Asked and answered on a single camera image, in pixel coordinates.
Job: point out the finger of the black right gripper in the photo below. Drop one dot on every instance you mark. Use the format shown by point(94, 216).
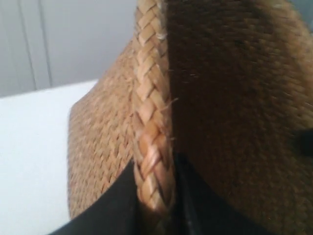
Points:
point(304, 142)

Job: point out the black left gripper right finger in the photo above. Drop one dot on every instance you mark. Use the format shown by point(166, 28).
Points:
point(200, 211)

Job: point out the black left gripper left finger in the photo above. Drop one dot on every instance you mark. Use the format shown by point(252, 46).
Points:
point(114, 213)

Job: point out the brown woven wicker basket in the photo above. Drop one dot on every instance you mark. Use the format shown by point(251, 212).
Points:
point(227, 83)

